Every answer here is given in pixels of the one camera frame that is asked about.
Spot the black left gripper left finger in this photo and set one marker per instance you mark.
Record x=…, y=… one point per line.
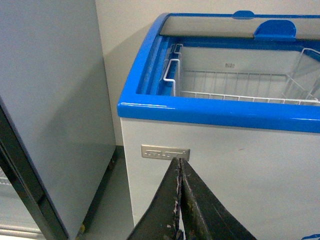
x=161, y=221

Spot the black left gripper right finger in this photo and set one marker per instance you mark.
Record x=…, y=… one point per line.
x=204, y=216

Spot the grey upright display fridge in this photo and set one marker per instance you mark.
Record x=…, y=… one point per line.
x=56, y=128

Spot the silver brand badge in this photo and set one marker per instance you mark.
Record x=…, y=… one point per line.
x=164, y=153

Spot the white blue chest freezer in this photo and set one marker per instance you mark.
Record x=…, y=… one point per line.
x=261, y=160

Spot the white wire basket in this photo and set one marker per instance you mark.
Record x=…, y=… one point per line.
x=303, y=82
x=247, y=75

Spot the blue lid handle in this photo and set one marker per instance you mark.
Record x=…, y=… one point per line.
x=243, y=15
x=276, y=30

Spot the rear blue lid handle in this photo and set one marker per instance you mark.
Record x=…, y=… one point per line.
x=243, y=15

